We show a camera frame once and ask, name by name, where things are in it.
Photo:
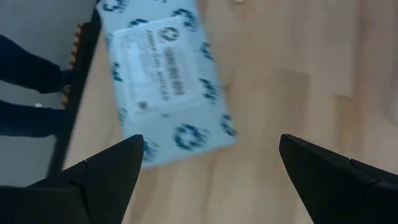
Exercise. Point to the black metal table frame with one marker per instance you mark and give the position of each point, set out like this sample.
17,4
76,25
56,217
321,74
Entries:
79,93

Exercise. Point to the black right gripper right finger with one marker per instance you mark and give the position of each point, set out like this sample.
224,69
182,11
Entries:
339,183

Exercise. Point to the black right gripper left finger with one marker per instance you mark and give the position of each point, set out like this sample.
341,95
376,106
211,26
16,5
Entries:
93,186

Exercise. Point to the white printed wipes packet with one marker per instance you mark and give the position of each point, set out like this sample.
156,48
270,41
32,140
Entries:
161,77

